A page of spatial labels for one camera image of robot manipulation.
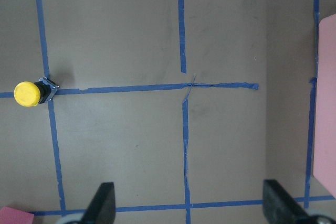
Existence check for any yellow push button switch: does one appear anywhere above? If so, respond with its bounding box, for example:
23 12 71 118
13 77 60 108

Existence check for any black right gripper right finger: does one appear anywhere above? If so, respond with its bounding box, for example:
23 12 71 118
262 179 315 224

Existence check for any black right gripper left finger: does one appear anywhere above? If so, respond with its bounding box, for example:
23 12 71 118
80 182 116 224

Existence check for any pink cube near arm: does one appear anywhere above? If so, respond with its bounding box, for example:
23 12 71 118
1 207 34 224

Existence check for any pink plastic bin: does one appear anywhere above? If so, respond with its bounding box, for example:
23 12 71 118
313 14 335 196

